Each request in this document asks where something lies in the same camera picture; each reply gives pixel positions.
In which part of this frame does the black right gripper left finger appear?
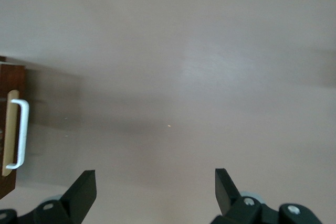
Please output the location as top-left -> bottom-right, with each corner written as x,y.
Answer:
0,170 -> 97,224

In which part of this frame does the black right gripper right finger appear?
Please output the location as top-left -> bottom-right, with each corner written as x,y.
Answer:
211,168 -> 322,224

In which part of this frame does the white metal drawer handle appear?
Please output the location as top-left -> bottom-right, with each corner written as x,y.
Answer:
5,99 -> 30,170

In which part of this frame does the wooden drawer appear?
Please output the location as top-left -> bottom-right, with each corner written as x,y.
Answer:
0,56 -> 26,200

